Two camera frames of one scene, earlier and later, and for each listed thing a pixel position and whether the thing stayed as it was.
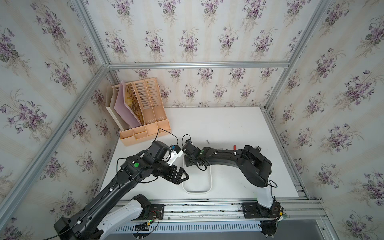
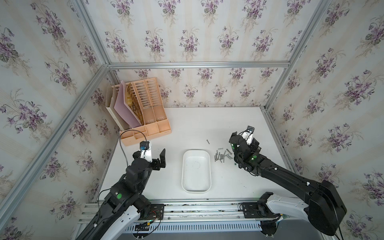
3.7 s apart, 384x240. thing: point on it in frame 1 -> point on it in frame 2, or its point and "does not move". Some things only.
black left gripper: x=171 y=177 -> x=162 y=161
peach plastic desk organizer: x=149 y=99 does not move
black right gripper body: x=189 y=161 -> x=252 y=147
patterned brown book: x=132 y=101 does not move
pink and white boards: x=123 y=110 does not move
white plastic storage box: x=199 y=181 does not move
